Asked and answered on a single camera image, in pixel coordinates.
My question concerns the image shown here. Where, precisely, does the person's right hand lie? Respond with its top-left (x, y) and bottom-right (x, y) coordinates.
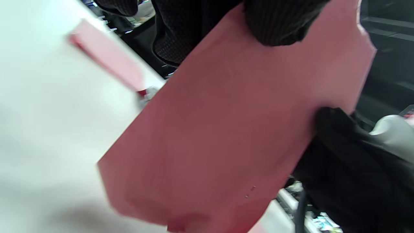
top-left (293, 107), bottom-right (414, 233)

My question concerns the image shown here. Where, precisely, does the right white black controller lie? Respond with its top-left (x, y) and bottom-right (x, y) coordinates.
top-left (369, 114), bottom-right (414, 156)

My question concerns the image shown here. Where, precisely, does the black camera cable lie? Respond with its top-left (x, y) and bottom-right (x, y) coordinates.
top-left (295, 190), bottom-right (307, 233)

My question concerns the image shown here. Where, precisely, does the person's left hand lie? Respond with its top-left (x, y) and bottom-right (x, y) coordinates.
top-left (94, 0), bottom-right (330, 67)

